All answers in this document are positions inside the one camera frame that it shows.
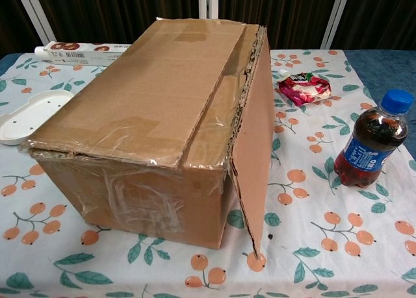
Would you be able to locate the floral fruit print tablecloth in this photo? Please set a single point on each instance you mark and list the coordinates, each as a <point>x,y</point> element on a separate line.
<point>308,213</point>

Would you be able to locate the brown cardboard shipping box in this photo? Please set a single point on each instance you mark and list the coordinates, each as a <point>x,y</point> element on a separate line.
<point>146,100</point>

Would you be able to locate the white metal frame post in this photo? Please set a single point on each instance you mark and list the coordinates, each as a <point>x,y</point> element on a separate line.
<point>208,2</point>
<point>35,15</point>
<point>336,19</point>

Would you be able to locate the small cola bottle blue cap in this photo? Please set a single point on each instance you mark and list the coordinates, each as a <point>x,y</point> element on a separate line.
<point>367,148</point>

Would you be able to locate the red spouted drink pouch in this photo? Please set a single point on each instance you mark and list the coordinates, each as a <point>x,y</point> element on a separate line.
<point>305,88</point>

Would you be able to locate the white oval plastic tray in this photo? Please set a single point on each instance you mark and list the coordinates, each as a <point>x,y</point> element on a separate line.
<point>26,116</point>

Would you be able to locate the long white wrap box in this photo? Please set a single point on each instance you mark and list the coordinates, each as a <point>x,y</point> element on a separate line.
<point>81,54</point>

